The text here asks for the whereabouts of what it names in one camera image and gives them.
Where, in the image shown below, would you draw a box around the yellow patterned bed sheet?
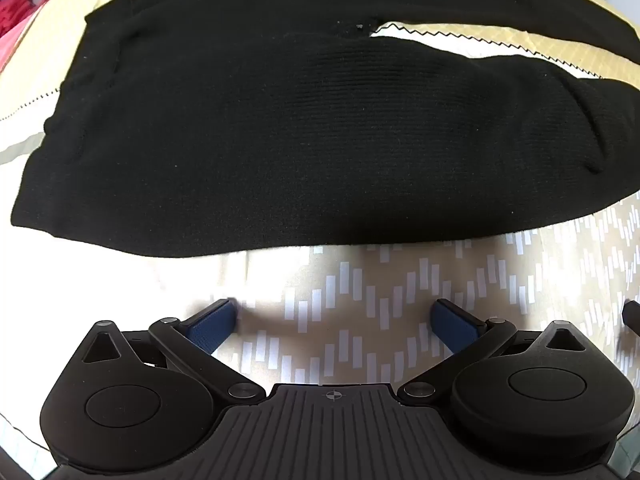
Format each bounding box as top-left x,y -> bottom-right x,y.
0,0 -> 640,480

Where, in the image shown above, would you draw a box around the black pants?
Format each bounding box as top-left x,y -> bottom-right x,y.
10,0 -> 640,261

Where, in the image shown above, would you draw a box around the red cloth pile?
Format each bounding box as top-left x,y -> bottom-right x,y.
0,0 -> 77,67

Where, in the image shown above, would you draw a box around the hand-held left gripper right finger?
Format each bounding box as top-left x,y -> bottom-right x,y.
397,297 -> 589,404

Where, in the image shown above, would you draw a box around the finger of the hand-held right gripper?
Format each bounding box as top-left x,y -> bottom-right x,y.
622,300 -> 640,339

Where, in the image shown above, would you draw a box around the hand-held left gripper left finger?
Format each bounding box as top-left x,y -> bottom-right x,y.
81,297 -> 268,404

